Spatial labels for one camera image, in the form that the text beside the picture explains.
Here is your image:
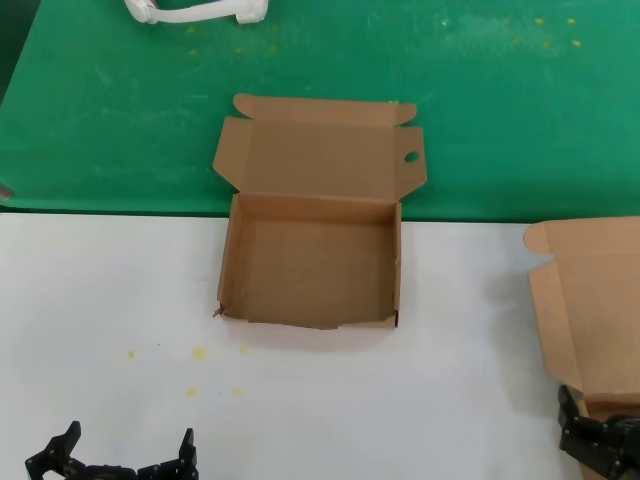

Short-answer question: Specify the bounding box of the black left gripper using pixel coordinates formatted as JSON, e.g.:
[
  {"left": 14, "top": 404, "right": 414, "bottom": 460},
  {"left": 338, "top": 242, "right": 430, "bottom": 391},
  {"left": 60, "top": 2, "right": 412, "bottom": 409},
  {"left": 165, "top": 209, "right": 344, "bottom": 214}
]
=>
[{"left": 24, "top": 420, "right": 199, "bottom": 480}]

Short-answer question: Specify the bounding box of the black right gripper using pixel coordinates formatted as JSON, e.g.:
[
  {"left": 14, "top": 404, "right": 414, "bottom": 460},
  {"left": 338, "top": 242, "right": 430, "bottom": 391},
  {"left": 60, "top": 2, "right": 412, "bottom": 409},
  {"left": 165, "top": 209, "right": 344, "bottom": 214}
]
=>
[{"left": 557, "top": 384, "right": 640, "bottom": 480}]

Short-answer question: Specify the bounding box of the open brown cardboard box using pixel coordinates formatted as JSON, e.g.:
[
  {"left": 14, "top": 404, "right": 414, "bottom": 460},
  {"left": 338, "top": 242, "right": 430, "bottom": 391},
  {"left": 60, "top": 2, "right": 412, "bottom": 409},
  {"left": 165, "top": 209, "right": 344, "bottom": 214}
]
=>
[{"left": 523, "top": 216, "right": 640, "bottom": 480}]

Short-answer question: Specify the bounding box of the cardboard box with torn corner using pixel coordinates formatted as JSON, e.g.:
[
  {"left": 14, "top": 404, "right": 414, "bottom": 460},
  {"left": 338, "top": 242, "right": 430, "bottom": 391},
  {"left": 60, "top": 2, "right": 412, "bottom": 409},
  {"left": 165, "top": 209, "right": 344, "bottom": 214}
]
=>
[{"left": 212, "top": 93, "right": 429, "bottom": 331}]

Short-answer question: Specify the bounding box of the green table cloth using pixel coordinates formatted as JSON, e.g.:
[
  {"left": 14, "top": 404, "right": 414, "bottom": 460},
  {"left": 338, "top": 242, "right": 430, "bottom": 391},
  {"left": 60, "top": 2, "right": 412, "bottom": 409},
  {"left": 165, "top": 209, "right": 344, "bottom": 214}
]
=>
[{"left": 0, "top": 0, "right": 640, "bottom": 224}]

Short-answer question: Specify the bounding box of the white VR headset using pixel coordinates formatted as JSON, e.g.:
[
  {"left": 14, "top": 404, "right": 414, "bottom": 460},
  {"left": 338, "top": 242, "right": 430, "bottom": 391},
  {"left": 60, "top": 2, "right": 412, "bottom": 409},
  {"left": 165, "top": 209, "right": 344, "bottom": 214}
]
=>
[{"left": 122, "top": 0, "right": 269, "bottom": 26}]

